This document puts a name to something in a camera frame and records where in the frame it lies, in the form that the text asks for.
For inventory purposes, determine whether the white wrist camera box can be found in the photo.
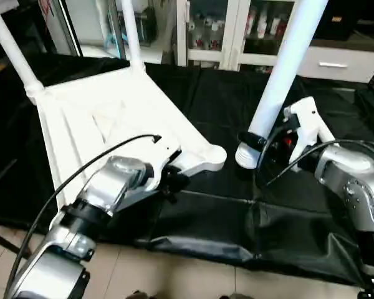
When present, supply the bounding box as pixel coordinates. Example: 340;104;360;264
146;145;183;188
283;97;336;173

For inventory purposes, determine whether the white plastic table top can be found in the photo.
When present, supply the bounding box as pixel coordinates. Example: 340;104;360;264
26;62;229;213

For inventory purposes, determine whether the white drawer unit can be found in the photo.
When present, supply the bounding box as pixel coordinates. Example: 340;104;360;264
298;45;374;85

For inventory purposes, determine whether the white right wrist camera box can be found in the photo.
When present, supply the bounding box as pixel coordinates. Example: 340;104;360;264
283;97;336;173

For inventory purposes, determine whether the white glass door cabinet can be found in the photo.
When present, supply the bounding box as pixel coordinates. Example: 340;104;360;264
175;0;300;71

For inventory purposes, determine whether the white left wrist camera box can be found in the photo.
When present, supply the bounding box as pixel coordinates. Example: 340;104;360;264
146;145;183;188

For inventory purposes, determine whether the black table mat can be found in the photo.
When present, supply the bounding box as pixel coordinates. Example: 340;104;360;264
0;53;374;287

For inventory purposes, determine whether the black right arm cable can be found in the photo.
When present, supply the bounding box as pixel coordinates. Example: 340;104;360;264
252;121;374;194

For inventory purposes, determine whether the black metal workbench leg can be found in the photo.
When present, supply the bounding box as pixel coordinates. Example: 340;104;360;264
0;227;32;260

